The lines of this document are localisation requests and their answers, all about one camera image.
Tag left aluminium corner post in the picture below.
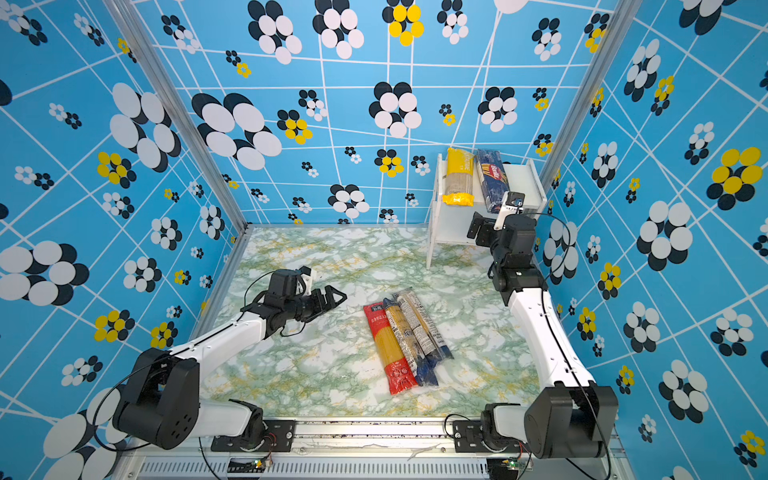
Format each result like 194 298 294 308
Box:
103 0 248 235

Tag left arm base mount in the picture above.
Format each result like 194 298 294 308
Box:
211 419 297 454

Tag red spaghetti bag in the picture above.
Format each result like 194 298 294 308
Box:
363 302 417 395

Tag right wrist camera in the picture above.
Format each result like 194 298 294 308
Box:
494 191 525 231

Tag dark blue clear spaghetti bag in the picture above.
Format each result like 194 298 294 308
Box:
383 299 439 387

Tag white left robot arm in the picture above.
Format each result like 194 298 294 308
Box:
112 285 347 450

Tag clear striped spaghetti bag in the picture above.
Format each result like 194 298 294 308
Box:
393 288 453 364

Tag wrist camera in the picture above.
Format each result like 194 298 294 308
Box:
494 191 525 231
268 266 312 299

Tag right aluminium corner post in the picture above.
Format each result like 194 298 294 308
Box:
539 0 642 189

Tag white two-tier shelf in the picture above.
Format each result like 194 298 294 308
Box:
426 153 546 268

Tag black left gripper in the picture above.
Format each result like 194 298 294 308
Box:
284 285 347 322

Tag aluminium corner post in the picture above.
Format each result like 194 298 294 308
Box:
103 0 248 235
539 0 642 189

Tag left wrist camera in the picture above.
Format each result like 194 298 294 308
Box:
268 266 312 299

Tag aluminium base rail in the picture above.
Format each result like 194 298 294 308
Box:
113 417 635 479

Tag yellow spaghetti bag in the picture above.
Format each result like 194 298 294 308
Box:
443 148 474 207

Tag blue Barilla spaghetti bag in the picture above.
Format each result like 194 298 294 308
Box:
474 149 509 214

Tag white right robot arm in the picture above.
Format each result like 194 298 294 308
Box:
467 214 618 459

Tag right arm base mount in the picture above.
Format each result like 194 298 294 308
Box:
443 416 529 456

